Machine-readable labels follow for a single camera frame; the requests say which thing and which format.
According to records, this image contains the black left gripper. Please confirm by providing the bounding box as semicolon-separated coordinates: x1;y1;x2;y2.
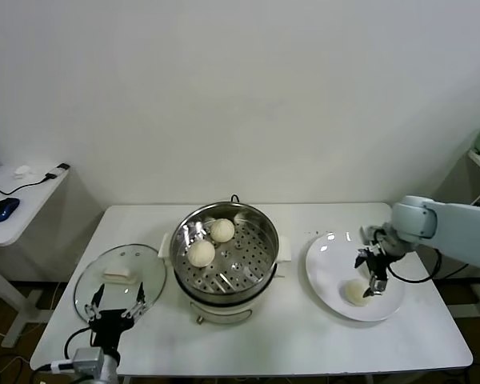
84;282;147;350

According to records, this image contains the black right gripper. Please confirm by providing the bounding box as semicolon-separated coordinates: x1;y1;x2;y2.
353;246;389;298

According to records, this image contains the white steamed baozi bun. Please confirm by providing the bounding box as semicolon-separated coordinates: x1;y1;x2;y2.
187;240;217;268
341;278;375;307
210;218;236;243

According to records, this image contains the glass pot lid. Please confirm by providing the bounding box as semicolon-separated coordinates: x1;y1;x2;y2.
73;243;168;324

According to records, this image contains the stainless steel steamer basket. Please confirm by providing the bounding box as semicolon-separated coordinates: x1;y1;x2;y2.
158;202;292;303

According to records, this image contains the white round plate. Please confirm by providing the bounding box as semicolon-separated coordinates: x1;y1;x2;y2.
305;231;406;322

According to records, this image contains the white electric cooker base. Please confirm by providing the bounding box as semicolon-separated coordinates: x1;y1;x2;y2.
171;262;287;326

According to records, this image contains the white side desk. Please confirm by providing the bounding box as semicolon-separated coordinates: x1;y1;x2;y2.
0;162;73;349

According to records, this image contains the blue computer mouse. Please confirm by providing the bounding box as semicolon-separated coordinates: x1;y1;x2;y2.
0;197;21;222

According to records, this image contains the small white crumpled object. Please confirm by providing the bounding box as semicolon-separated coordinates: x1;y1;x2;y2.
11;165;39;180

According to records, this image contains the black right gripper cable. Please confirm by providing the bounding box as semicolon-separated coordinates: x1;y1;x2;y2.
386;247;442;283

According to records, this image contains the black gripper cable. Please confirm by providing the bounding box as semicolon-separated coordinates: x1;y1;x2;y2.
386;247;442;283
65;326;94;359

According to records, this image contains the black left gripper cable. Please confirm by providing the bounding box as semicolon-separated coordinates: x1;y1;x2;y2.
65;326;94;359

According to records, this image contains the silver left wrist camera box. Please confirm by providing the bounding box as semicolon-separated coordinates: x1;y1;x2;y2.
73;346;106;378

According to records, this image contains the black power cable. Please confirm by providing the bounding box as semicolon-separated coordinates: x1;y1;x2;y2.
439;255;480;281

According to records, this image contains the black cable with adapter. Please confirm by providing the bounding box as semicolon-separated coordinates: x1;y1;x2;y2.
0;162;71;197

